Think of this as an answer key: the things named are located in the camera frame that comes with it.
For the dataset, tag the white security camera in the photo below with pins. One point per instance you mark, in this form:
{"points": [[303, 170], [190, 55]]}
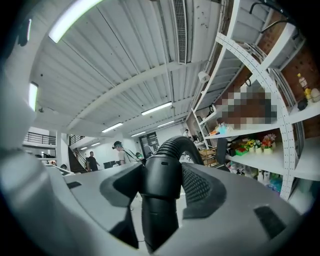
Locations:
{"points": [[203, 76]]}

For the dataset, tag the ceiling air vent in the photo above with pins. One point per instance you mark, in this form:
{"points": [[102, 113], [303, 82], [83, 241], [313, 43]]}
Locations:
{"points": [[180, 30]]}

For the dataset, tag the brown sauce bottle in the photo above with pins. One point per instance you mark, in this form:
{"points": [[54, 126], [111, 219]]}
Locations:
{"points": [[302, 81]]}

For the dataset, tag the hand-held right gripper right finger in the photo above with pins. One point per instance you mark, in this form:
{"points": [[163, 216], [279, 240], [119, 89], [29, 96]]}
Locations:
{"points": [[237, 225]]}

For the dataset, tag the dark glass door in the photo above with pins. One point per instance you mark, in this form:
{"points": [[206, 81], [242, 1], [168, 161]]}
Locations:
{"points": [[150, 142]]}

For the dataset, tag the wooden cart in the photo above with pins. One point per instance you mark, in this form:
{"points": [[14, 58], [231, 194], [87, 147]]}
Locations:
{"points": [[208, 157]]}

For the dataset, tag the dark staircase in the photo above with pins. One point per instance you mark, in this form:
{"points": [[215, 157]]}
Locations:
{"points": [[75, 162]]}

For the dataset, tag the black office chair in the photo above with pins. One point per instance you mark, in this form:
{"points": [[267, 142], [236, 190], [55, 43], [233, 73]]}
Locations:
{"points": [[221, 150]]}

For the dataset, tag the black balcony railing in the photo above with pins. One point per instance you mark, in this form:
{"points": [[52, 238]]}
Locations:
{"points": [[40, 138]]}

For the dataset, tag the green plastic tray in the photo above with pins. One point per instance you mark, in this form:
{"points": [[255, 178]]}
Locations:
{"points": [[238, 152]]}

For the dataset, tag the ceiling light strip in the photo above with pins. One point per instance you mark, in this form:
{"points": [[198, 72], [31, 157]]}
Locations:
{"points": [[165, 124], [138, 134], [156, 108], [70, 20], [33, 96], [112, 127]]}

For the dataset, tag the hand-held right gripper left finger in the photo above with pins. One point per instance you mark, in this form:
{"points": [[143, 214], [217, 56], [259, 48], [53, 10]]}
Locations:
{"points": [[95, 215]]}

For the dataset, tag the yellow potted flowers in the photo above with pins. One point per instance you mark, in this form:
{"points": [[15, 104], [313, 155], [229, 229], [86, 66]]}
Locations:
{"points": [[249, 145]]}

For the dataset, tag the white shelving unit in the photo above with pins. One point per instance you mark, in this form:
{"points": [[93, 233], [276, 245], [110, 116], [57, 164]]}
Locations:
{"points": [[286, 130]]}

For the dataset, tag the red potted flowers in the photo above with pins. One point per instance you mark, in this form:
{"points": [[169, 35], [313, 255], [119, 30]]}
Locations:
{"points": [[268, 142]]}

